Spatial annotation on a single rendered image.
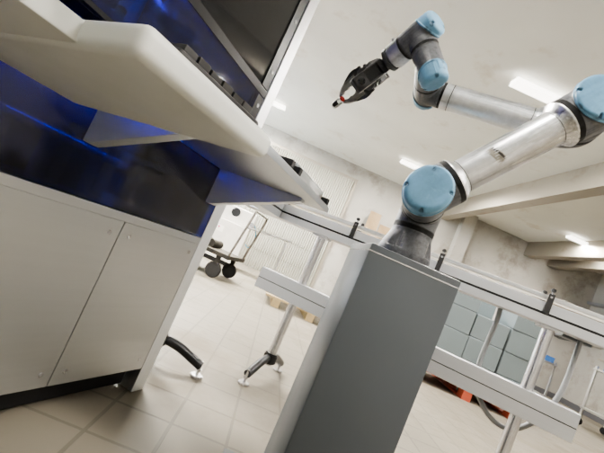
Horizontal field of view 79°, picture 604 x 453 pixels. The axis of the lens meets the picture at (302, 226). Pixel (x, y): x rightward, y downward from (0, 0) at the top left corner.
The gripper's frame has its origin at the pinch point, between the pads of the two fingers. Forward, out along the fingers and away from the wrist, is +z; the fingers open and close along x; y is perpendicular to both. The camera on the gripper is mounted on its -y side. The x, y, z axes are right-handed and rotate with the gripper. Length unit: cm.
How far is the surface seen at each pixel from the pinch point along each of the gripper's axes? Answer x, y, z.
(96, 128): 22, -70, 14
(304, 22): 35.7, 26.8, 13.2
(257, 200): -11.6, -32.1, 28.6
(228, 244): -41, 231, 505
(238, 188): -4.3, -31.5, 34.0
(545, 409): -152, 13, 8
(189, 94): -1, -87, -42
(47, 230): 10, -87, 28
